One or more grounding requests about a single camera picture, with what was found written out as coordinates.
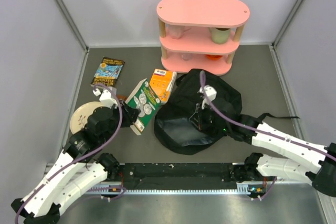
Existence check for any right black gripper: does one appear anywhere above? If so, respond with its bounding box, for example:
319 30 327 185
190 100 229 132

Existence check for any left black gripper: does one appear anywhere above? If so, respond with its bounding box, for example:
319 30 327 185
100 99 141 144

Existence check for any green paperback book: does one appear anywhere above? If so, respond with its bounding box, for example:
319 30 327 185
126 78 161 135

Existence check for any black student backpack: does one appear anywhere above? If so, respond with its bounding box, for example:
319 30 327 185
153 68 300 155

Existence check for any orange paperback book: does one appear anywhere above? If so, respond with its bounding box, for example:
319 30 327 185
150 69 177 104

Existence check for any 169-storey treehouse book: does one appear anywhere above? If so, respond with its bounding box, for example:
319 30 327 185
91 57 125 87

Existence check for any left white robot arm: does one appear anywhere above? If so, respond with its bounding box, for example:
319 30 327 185
11 103 140 223

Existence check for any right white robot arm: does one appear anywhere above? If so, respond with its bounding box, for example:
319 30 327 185
194 102 335 197

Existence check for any brown leather wallet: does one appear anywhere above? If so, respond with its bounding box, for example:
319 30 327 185
117 95 127 101

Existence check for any cream floral plate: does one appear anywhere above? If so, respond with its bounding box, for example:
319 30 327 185
70 101 103 134

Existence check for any orange bowl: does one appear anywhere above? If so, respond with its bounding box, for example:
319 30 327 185
205 55 223 61

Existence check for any clear glass cup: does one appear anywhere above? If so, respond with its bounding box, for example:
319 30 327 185
181 53 193 61

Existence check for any green mug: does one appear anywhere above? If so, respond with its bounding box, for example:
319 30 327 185
208 27 230 45

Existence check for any pink three-tier shelf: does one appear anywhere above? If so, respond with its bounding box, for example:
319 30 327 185
156 0 250 76

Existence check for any pink mug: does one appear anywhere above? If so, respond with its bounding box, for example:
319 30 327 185
167 25 191 39

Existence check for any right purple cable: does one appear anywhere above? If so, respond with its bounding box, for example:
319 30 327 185
199 70 336 201

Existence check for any purple cable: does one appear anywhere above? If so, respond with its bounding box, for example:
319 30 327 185
14 83 127 223
199 70 336 201

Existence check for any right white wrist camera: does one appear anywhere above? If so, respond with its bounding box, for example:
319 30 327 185
199 85 217 110

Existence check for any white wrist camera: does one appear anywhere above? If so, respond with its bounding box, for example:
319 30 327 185
199 85 217 110
93 89 117 108

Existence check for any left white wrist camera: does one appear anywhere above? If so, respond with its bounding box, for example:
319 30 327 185
93 89 117 108

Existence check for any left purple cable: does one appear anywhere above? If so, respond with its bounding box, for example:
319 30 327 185
14 83 127 223

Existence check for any grey cable duct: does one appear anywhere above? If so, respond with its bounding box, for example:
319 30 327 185
86 183 267 196

